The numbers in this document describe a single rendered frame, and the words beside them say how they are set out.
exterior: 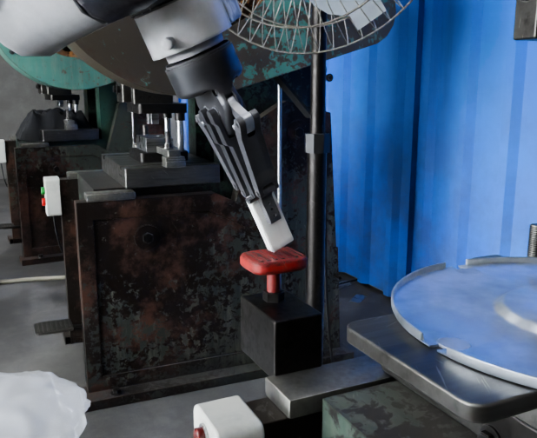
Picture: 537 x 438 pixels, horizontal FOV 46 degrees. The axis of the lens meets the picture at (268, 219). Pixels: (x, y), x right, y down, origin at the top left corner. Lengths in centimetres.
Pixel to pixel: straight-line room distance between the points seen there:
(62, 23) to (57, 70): 279
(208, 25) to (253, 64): 113
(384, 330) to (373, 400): 20
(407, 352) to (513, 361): 7
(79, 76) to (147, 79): 174
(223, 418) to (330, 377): 13
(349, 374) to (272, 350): 9
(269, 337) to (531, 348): 32
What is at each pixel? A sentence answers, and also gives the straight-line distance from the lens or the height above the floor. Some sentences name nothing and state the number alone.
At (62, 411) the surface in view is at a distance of 177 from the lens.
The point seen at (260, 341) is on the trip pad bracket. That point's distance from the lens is 73.
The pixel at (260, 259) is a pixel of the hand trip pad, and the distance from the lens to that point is 71.
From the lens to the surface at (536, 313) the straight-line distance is 51.
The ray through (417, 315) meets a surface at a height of 78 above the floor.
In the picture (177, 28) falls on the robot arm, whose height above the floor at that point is 101.
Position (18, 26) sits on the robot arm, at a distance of 61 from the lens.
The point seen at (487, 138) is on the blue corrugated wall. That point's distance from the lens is 238.
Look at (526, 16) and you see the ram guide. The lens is 58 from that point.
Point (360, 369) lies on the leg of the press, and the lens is 73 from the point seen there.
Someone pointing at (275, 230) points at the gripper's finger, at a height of 79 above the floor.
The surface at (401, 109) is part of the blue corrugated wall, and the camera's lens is 274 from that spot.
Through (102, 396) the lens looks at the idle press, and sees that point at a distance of 204.
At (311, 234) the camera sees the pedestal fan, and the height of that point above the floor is 63.
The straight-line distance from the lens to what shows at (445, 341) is 46.
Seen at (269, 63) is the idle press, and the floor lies 101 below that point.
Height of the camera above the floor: 96
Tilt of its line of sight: 12 degrees down
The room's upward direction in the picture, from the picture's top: straight up
